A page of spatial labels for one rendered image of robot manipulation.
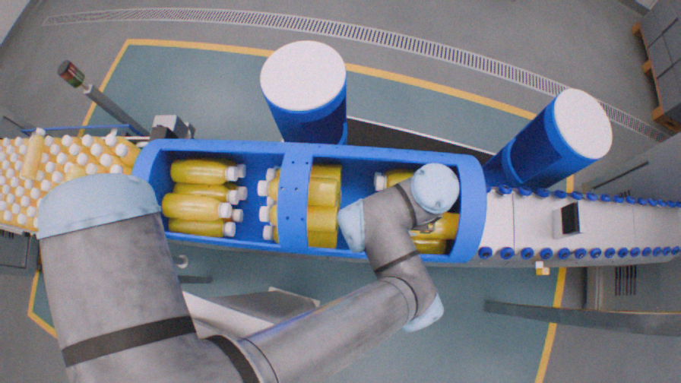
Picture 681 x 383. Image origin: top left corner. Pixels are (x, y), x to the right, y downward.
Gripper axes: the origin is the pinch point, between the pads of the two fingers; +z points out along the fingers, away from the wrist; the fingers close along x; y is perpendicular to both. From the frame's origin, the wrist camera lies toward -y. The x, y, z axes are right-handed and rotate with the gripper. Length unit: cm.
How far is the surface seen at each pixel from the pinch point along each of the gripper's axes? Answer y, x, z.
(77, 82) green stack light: -110, 39, -7
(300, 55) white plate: -30, 55, 8
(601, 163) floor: 177, 72, 110
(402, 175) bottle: 1.7, 11.9, -1.8
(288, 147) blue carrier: -26.6, 15.2, -8.2
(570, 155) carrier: 65, 29, 11
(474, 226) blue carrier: 17.3, -1.8, -10.6
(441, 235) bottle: 12.0, -2.7, -1.9
